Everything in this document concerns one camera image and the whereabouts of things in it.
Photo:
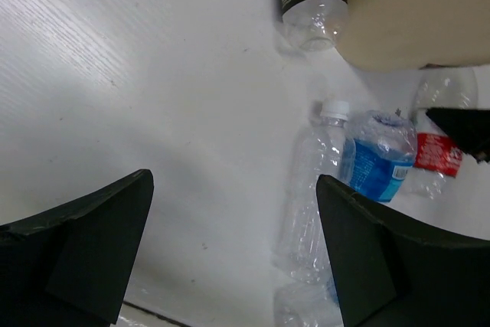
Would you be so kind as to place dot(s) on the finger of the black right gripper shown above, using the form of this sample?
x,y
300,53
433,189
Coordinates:
x,y
469,129

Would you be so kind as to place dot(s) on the clear label-free plastic bottle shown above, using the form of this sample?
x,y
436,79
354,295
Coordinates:
x,y
300,251

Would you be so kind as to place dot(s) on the red labelled clear bottle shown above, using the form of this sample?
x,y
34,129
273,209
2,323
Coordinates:
x,y
438,160

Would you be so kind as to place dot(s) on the crushed clear plastic bottle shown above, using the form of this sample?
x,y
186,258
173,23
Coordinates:
x,y
302,304

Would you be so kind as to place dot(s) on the black labelled clear bottle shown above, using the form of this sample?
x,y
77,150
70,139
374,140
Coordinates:
x,y
313,25

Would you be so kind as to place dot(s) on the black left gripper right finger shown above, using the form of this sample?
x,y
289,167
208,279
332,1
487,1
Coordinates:
x,y
390,269

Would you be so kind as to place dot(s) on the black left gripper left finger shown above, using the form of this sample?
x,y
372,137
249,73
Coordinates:
x,y
71,265

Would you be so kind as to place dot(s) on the crushed bottle light-blue label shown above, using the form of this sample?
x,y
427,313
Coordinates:
x,y
380,148

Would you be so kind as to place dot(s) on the beige cylindrical bin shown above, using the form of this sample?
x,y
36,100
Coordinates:
x,y
386,35

